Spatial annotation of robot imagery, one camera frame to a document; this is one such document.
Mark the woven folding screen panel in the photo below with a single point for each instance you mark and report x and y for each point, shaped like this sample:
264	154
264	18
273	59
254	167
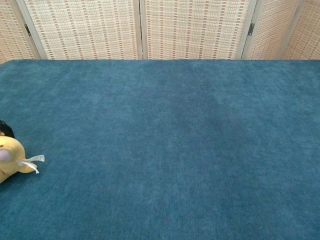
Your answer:
195	30
10	37
85	30
306	37
270	30

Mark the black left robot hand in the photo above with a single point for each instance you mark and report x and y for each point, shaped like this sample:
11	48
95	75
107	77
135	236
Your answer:
5	130

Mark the yellow plush toy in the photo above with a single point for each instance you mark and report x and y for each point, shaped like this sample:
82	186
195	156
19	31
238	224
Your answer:
11	160

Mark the black screen hinge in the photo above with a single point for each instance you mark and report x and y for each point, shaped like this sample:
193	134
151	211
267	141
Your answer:
251	29
27	29

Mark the blue table cloth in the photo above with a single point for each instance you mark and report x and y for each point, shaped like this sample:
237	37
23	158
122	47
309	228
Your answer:
162	150

